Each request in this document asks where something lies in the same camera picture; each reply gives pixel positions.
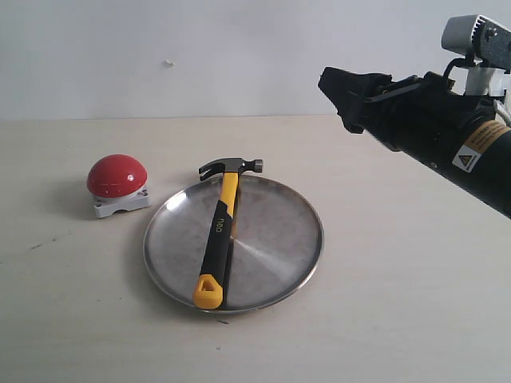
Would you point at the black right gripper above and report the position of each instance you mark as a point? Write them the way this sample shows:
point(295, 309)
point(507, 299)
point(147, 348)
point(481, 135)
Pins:
point(419, 116)

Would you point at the yellow black claw hammer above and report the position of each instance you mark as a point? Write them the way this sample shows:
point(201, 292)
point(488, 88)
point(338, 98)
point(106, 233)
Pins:
point(209, 290)

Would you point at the round steel plate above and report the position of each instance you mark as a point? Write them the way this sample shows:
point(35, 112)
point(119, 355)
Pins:
point(278, 240)

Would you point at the red dome push button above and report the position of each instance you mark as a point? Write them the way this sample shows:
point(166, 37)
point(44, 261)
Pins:
point(118, 182)

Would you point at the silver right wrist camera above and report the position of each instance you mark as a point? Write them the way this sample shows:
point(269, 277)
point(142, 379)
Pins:
point(484, 49)

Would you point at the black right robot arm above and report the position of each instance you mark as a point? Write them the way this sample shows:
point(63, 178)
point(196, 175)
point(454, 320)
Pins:
point(494, 191)

